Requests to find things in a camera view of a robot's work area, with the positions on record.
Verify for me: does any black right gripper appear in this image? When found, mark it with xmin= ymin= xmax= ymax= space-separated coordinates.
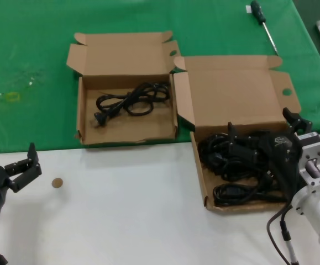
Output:
xmin=227 ymin=107 xmax=313 ymax=202

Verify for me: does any open cardboard box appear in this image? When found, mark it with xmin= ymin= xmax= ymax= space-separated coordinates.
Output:
xmin=172 ymin=55 xmax=302 ymax=213

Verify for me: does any open cardboard box torn rim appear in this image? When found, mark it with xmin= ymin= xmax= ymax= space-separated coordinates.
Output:
xmin=66 ymin=30 xmax=182 ymax=146

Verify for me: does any green table cloth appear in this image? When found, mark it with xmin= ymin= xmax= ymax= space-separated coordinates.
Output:
xmin=0 ymin=0 xmax=320 ymax=155

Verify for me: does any dark robot arm cable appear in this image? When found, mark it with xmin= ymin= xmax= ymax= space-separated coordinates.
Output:
xmin=266 ymin=204 xmax=293 ymax=265

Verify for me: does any cable with silver connector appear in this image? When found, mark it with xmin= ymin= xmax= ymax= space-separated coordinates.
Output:
xmin=279 ymin=212 xmax=300 ymax=265

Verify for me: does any green handled screwdriver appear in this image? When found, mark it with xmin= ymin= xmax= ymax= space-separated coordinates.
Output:
xmin=250 ymin=0 xmax=279 ymax=55

